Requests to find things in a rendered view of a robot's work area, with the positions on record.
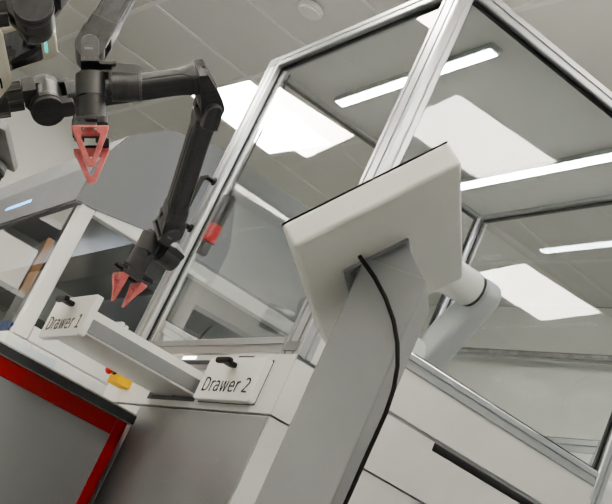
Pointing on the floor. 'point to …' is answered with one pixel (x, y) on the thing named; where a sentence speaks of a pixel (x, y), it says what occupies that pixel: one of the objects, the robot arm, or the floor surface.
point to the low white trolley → (35, 429)
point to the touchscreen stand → (347, 390)
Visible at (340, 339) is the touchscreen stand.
